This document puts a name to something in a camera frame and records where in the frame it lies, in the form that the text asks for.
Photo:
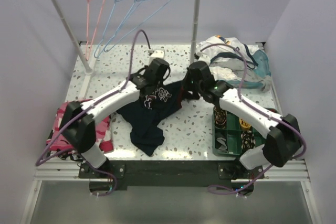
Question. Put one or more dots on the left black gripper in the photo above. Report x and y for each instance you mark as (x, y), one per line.
(160, 82)

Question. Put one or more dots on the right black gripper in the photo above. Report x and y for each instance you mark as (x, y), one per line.
(186, 85)

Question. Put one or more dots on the navy tank top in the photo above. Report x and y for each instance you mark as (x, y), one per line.
(148, 111)

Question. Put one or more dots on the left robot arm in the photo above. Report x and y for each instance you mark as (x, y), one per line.
(80, 119)

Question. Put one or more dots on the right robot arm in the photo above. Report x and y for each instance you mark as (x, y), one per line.
(282, 133)

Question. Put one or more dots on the grey garment in basket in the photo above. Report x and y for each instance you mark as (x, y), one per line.
(232, 72)

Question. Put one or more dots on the white garment in basket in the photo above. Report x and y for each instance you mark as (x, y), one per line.
(215, 45)

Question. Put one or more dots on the yellow rolled tie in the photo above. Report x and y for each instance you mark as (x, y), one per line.
(244, 126)

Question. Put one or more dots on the grey white rolled tie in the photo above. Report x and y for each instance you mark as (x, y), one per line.
(222, 143)

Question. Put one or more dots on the green compartment tray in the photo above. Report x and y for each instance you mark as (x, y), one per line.
(232, 133)

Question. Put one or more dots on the black white spotted rolled tie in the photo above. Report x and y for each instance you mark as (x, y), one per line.
(248, 141)

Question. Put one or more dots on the pink camouflage folded garment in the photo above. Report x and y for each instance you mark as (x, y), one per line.
(103, 134)

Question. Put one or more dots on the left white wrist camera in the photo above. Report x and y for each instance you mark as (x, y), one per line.
(158, 53)

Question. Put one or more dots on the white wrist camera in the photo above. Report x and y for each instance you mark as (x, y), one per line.
(158, 53)
(200, 56)

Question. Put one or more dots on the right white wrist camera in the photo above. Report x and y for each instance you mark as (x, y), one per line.
(200, 56)

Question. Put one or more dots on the blue wire hanger left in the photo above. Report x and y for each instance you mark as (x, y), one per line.
(119, 15)

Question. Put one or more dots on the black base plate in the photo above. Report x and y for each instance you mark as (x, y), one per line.
(222, 175)

